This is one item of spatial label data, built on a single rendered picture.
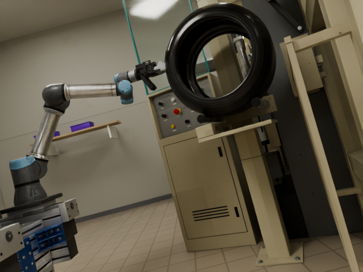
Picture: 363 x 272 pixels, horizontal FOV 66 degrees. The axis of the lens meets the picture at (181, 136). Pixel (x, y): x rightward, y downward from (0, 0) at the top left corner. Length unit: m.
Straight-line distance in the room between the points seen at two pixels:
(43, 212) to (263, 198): 1.20
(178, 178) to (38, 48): 4.56
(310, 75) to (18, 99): 5.32
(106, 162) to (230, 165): 3.60
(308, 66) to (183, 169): 1.12
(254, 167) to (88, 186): 4.13
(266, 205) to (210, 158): 0.54
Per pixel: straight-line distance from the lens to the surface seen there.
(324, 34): 0.89
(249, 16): 1.44
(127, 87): 1.56
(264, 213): 1.81
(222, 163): 2.05
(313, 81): 1.66
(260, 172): 1.76
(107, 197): 5.41
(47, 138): 1.74
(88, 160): 5.45
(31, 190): 1.59
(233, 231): 2.17
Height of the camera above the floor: 0.77
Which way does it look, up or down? 3 degrees up
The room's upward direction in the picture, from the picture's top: 15 degrees counter-clockwise
